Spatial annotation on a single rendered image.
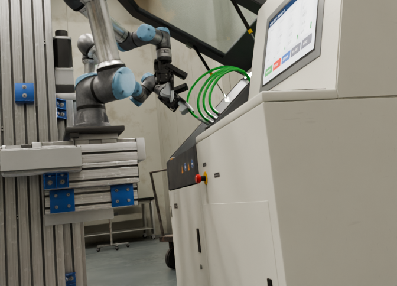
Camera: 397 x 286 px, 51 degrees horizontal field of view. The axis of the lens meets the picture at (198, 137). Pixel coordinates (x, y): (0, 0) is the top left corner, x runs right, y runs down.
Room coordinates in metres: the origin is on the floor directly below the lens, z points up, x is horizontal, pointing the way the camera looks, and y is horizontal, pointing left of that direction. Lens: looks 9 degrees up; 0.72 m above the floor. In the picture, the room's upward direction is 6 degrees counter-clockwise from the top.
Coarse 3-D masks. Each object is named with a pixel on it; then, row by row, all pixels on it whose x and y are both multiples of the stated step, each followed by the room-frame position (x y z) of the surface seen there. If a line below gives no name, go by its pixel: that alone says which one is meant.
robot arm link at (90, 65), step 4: (84, 56) 2.21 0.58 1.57; (84, 60) 2.21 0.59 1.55; (88, 60) 2.21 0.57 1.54; (92, 60) 2.21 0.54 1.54; (84, 64) 2.24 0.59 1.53; (88, 64) 2.22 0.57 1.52; (92, 64) 2.22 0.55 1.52; (96, 64) 2.23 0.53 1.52; (84, 68) 2.23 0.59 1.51; (88, 68) 2.22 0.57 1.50; (92, 68) 2.22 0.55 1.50; (96, 68) 2.24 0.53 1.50; (84, 72) 2.23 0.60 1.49; (88, 72) 2.22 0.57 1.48; (92, 72) 2.22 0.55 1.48; (96, 72) 2.24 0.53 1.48
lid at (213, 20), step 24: (120, 0) 2.24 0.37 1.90; (144, 0) 2.17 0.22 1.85; (168, 0) 2.08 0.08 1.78; (192, 0) 2.00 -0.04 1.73; (216, 0) 1.92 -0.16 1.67; (240, 0) 1.82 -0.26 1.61; (264, 0) 1.80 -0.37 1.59; (168, 24) 2.33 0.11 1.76; (192, 24) 2.22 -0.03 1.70; (216, 24) 2.13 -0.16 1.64; (240, 24) 2.04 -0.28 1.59; (216, 48) 2.38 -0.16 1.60; (240, 48) 2.24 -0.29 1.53
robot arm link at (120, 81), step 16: (80, 0) 1.50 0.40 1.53; (96, 0) 1.49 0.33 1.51; (96, 16) 1.50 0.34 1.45; (96, 32) 1.51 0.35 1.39; (112, 32) 1.54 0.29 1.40; (96, 48) 1.54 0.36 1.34; (112, 48) 1.54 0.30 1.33; (112, 64) 1.53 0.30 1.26; (96, 80) 1.57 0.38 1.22; (112, 80) 1.52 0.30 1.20; (128, 80) 1.57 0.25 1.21; (96, 96) 1.59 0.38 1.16; (112, 96) 1.57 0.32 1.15; (128, 96) 1.59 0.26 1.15
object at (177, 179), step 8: (184, 152) 1.92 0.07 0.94; (192, 152) 1.78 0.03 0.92; (176, 160) 2.11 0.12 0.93; (184, 160) 1.93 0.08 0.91; (168, 168) 2.33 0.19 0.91; (176, 168) 2.13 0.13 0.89; (192, 168) 1.81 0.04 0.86; (176, 176) 2.15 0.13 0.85; (184, 176) 1.96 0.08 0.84; (192, 176) 1.82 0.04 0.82; (176, 184) 2.16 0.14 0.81; (184, 184) 1.98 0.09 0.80; (192, 184) 1.88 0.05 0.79
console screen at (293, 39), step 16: (288, 0) 1.47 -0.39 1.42; (304, 0) 1.34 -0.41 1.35; (320, 0) 1.23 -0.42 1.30; (272, 16) 1.61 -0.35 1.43; (288, 16) 1.45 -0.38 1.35; (304, 16) 1.32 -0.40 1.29; (320, 16) 1.22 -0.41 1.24; (272, 32) 1.58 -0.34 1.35; (288, 32) 1.43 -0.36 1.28; (304, 32) 1.31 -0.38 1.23; (320, 32) 1.21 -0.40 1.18; (272, 48) 1.56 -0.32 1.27; (288, 48) 1.42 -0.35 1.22; (304, 48) 1.29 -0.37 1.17; (320, 48) 1.20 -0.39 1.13; (272, 64) 1.54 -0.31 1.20; (288, 64) 1.40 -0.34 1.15; (304, 64) 1.28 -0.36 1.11; (272, 80) 1.52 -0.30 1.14
